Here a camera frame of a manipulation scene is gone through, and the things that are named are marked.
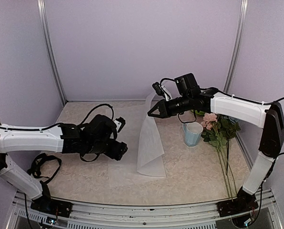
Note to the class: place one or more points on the light blue ceramic mug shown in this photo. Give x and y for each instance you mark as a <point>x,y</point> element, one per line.
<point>192,133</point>

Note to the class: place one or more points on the white wrapping paper sheet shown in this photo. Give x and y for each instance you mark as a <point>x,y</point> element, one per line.
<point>150,149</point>

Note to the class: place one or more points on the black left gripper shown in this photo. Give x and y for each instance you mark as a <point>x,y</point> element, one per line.
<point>117,151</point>

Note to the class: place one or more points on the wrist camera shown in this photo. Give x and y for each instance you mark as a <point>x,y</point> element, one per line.
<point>120,123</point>
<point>161,91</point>

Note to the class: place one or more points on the right aluminium corner post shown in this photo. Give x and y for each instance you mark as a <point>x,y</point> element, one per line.
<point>237,45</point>

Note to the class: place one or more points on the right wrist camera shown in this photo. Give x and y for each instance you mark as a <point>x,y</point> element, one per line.
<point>161,91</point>

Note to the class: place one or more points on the blue fake hydrangea stem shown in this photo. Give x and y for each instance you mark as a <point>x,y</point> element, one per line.
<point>229,128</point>

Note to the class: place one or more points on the aluminium corner post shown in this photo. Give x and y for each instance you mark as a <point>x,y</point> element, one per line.
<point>50,52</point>
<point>237,45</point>

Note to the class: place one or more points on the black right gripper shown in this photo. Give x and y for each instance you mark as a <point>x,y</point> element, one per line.
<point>165,111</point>

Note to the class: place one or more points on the pink fake rose stem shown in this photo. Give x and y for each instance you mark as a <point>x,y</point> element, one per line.
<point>223,150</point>
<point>208,134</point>

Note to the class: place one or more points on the aluminium front rail frame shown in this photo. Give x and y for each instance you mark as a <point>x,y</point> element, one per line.
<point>84,215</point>

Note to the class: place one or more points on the left aluminium corner post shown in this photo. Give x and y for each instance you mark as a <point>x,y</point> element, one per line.
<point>50,52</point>

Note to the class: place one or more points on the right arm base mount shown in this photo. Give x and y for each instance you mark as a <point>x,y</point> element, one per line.
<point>236,206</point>

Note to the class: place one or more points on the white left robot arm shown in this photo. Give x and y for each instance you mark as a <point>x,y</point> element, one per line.
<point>58,138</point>

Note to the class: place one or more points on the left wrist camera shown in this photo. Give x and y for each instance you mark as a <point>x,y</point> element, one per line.
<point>120,123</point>

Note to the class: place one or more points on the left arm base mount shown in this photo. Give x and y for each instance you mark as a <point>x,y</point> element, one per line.
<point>54,207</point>

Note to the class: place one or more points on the green round saucer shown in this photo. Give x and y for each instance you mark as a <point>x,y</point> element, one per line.
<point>200,113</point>

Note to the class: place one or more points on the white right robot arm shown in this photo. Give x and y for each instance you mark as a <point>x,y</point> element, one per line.
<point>268,117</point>

